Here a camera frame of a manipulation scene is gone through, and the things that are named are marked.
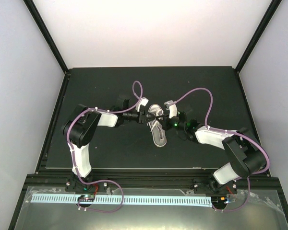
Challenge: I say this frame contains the black right frame post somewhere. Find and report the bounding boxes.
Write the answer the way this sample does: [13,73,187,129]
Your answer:
[234,0,283,72]

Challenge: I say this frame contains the black left frame post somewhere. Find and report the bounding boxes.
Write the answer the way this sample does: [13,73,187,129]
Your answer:
[23,0,69,72]

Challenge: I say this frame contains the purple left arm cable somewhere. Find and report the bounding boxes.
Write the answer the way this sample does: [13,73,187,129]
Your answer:
[66,80,144,213]

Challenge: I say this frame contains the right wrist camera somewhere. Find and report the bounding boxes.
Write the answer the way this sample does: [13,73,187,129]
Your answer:
[164,100,178,118]

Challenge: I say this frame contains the right controller circuit board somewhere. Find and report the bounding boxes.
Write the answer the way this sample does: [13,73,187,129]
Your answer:
[216,196,236,205]

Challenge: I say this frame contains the controller circuit board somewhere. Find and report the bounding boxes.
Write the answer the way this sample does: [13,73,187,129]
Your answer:
[216,196,236,205]
[77,195,95,202]

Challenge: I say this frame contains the grey canvas sneaker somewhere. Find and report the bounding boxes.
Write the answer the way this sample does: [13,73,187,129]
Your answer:
[148,104,167,148]

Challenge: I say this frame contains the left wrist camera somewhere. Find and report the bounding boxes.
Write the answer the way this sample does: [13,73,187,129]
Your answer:
[135,97,149,112]

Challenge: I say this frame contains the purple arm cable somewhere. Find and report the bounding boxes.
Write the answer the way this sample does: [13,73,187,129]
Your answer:
[66,80,144,213]
[175,87,271,213]

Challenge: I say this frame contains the left controller circuit board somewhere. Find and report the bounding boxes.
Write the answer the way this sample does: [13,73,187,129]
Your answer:
[77,195,95,202]

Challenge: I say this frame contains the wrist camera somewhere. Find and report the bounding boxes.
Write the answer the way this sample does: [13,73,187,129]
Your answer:
[164,100,178,118]
[135,97,149,112]

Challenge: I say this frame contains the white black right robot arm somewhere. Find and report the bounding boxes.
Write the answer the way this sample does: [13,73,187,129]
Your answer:
[150,109,269,193]

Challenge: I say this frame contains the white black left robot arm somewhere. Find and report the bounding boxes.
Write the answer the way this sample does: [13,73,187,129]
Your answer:
[62,97,157,191]

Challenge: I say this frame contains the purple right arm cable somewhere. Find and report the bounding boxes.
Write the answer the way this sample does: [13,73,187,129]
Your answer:
[175,87,271,213]

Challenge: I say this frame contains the black frame post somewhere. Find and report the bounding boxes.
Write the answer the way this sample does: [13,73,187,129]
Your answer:
[23,0,69,72]
[234,0,283,72]

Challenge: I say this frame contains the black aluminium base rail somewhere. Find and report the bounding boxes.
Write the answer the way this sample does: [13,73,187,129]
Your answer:
[26,167,281,195]

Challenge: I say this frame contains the light blue slotted cable duct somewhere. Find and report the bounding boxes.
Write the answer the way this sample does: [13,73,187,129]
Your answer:
[31,194,212,207]

